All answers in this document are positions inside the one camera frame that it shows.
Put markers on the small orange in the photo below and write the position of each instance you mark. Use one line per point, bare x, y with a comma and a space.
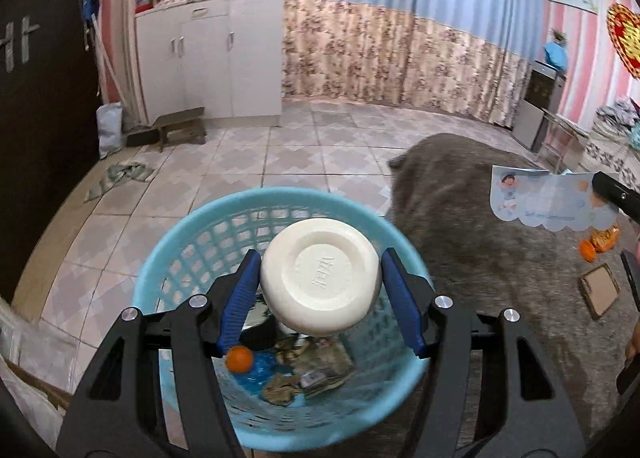
239, 359
588, 249

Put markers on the blue plastic wrapper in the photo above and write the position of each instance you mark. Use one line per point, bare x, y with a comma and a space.
262, 368

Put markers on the grey blanket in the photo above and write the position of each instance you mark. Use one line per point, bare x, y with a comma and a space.
490, 288

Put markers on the orange snack bag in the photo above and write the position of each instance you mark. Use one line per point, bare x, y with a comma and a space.
605, 237

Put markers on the dark water dispenser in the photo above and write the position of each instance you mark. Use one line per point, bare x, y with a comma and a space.
540, 93

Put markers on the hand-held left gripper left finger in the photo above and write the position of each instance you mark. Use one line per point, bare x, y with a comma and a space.
240, 298

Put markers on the white plastic sheet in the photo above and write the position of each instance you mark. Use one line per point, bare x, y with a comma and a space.
30, 363

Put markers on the printed bag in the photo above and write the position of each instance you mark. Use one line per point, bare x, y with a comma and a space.
325, 368

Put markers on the small brown box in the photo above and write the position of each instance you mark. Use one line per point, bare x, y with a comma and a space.
600, 290

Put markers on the grey rag on floor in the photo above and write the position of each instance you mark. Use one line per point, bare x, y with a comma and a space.
120, 178

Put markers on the teal plastic basket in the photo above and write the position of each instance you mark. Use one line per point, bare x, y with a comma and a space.
200, 248

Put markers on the patterned covered cabinet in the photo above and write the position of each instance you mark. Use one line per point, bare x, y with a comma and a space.
610, 156

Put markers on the folding stool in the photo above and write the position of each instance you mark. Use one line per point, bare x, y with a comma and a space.
560, 126

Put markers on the white sack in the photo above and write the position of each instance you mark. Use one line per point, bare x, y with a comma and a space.
109, 131

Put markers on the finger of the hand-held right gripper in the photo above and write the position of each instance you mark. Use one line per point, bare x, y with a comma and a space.
612, 193

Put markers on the light blue printed packet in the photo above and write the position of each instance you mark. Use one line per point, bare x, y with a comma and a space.
545, 198

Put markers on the white cabinet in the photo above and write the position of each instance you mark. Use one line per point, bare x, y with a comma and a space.
210, 63

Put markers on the small wooden stool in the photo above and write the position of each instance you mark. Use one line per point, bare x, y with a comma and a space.
175, 118

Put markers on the wooden stick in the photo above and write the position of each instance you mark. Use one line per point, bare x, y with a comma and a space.
117, 81

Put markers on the red heart wall decoration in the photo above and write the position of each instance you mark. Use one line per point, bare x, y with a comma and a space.
627, 38

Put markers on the pile of clothes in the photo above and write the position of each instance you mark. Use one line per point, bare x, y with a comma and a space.
622, 116

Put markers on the brown wrapper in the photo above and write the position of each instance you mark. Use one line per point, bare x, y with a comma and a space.
280, 388

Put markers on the white bowl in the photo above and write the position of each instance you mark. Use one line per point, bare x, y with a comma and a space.
320, 278

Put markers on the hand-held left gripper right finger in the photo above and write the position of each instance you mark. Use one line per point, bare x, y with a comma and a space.
400, 298

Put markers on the dark door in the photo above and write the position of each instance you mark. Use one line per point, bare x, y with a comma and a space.
40, 113

